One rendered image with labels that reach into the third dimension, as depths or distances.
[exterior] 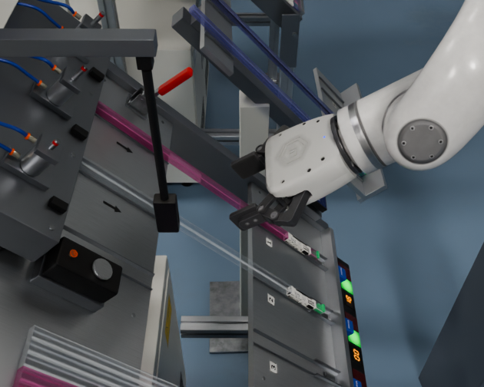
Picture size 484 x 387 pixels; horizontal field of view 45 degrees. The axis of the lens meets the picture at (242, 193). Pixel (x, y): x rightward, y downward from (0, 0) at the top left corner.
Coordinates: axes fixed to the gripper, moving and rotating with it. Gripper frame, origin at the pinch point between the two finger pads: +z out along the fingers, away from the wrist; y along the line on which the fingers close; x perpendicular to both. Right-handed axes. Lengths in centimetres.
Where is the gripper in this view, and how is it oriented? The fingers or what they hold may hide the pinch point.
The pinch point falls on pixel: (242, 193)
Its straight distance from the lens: 76.4
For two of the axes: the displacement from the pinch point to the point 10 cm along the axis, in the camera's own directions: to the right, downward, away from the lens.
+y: -0.1, 7.3, -6.9
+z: -8.3, 3.8, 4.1
